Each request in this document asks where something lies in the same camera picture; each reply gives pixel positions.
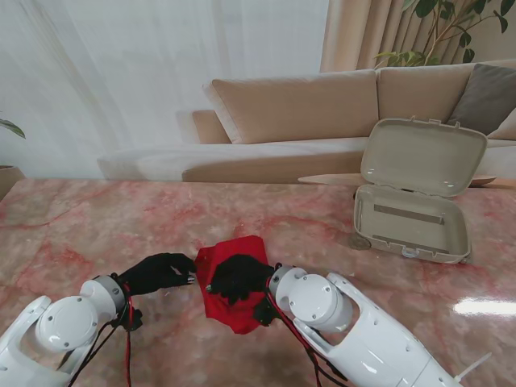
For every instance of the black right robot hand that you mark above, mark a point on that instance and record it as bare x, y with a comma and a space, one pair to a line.
240, 276

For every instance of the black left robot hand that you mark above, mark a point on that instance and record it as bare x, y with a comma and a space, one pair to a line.
155, 274

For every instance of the red shirt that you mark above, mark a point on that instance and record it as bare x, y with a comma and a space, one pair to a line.
242, 246

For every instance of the beige hard-shell suitcase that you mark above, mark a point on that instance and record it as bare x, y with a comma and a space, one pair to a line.
419, 153

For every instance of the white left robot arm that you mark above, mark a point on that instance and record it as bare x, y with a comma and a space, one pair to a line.
56, 326

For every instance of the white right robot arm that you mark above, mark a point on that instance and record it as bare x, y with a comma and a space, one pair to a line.
354, 330

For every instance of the light wooden coffee table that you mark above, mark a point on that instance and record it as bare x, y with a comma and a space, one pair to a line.
334, 178

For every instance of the potted plant with beige pot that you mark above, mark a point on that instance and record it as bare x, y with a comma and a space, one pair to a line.
8, 175

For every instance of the beige sofa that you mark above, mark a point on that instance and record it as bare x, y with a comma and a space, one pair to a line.
290, 105

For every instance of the white sheer curtain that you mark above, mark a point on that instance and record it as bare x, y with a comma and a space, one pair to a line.
121, 80

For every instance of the oval wooden tray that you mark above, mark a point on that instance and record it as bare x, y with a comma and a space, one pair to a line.
483, 181

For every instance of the beige pleated curtain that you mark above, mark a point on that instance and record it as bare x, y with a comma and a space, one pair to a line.
363, 32

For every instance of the tall green leafy plant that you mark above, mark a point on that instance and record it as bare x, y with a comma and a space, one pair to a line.
405, 57

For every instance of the grey-brown cushion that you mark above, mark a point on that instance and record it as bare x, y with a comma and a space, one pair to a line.
483, 96

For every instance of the cream cushion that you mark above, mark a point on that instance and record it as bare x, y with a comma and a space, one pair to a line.
506, 130

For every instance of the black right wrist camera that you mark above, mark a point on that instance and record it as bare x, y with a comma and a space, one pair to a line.
264, 313

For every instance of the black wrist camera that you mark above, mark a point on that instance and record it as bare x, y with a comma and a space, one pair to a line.
133, 319
264, 313

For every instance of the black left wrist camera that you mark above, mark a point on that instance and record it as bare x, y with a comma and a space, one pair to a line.
133, 319

